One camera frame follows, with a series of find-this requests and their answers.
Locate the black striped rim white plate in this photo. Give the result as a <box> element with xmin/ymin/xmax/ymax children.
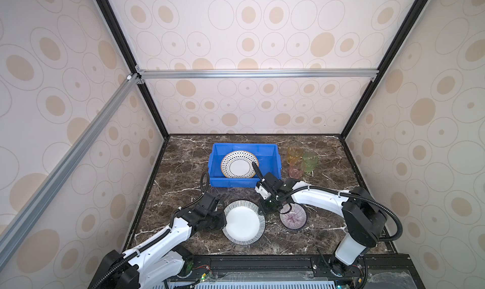
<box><xmin>222</xmin><ymin>200</ymin><xmax>266</xmax><ymax>246</ymax></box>

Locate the yellow translucent cup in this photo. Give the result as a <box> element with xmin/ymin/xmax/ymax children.
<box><xmin>286</xmin><ymin>146</ymin><xmax>303</xmax><ymax>164</ymax></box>

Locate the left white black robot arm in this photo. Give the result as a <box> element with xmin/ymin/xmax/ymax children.
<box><xmin>88</xmin><ymin>192</ymin><xmax>226</xmax><ymax>288</ymax></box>

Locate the pink translucent cup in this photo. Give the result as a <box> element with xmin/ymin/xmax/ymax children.
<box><xmin>289</xmin><ymin>164</ymin><xmax>304</xmax><ymax>179</ymax></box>

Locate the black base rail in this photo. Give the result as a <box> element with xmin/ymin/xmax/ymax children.
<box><xmin>89</xmin><ymin>251</ymin><xmax>424</xmax><ymax>288</ymax></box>

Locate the dotted yellow rim plate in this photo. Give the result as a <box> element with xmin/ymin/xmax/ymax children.
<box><xmin>221</xmin><ymin>150</ymin><xmax>259</xmax><ymax>179</ymax></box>

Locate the green translucent cup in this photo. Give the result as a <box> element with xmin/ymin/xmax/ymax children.
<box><xmin>302</xmin><ymin>151</ymin><xmax>319</xmax><ymax>173</ymax></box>

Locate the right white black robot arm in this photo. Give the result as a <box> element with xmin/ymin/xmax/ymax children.
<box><xmin>255</xmin><ymin>168</ymin><xmax>403</xmax><ymax>276</ymax></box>

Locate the blue plastic bin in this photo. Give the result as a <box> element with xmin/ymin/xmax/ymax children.
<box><xmin>208</xmin><ymin>143</ymin><xmax>282</xmax><ymax>189</ymax></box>

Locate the horizontal aluminium back rail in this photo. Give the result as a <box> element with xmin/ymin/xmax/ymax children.
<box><xmin>140</xmin><ymin>69</ymin><xmax>379</xmax><ymax>79</ymax></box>

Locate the left diagonal aluminium rail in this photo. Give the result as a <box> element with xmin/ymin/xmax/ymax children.
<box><xmin>1</xmin><ymin>73</ymin><xmax>141</xmax><ymax>269</ymax></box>

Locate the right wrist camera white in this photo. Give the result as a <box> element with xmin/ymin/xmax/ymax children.
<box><xmin>255</xmin><ymin>185</ymin><xmax>272</xmax><ymax>200</ymax></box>

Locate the purple striped small bowl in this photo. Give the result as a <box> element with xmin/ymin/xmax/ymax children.
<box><xmin>279</xmin><ymin>203</ymin><xmax>308</xmax><ymax>230</ymax></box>

